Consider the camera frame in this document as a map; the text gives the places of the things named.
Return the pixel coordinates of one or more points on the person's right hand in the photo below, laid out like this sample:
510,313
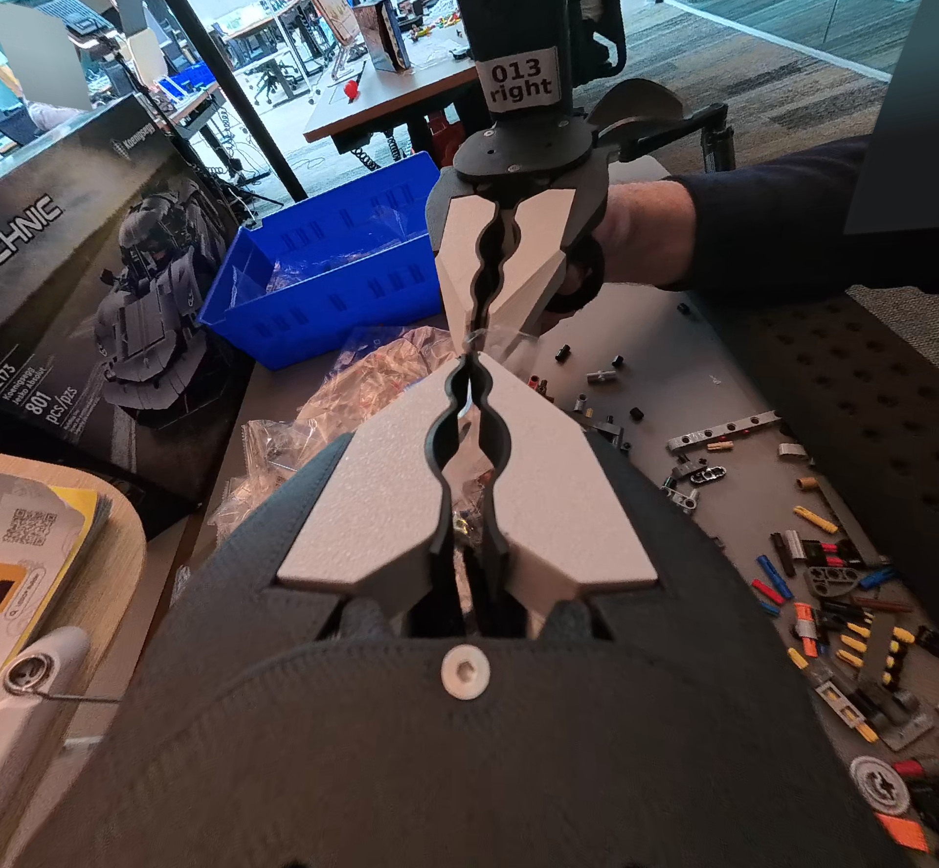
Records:
645,230

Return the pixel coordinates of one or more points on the brown office desk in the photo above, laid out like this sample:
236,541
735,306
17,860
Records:
396,94

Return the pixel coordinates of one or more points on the pile of loose lego pieces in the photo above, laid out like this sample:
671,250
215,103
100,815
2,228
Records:
843,604

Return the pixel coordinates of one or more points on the patterned box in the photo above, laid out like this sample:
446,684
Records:
381,32

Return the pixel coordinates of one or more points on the black sign stand pole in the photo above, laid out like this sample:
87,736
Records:
220,76

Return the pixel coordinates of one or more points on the red bag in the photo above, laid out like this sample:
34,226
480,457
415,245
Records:
442,138

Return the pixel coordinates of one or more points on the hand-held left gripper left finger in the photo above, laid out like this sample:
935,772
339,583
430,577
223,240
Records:
367,508

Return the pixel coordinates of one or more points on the long light grey lego beam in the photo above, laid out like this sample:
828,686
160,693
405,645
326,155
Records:
722,431

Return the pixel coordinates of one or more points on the black office chair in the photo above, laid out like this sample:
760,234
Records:
612,24

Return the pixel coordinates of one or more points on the small clear lego bag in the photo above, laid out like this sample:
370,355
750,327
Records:
473,457

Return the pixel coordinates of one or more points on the small red object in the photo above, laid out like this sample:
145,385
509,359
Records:
352,89

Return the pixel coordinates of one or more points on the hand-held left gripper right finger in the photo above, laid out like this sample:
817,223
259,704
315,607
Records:
572,508

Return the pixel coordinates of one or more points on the crumpled clear lego bag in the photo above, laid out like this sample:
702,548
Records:
381,369

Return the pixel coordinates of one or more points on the light grey lego connector cluster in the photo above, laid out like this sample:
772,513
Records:
682,495

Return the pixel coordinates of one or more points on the blue storage bin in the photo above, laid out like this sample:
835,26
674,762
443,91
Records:
337,200
330,318

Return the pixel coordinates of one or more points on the yellow-edged instruction booklet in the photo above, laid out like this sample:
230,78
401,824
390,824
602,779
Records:
88,523

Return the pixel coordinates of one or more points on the wooden book stand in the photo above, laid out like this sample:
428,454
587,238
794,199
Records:
110,589

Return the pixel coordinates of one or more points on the person's right forearm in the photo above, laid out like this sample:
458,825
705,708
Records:
770,215

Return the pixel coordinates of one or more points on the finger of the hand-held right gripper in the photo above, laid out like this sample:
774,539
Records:
458,259
535,259

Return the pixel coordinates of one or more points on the dark lego set box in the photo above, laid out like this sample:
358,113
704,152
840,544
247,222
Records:
110,310

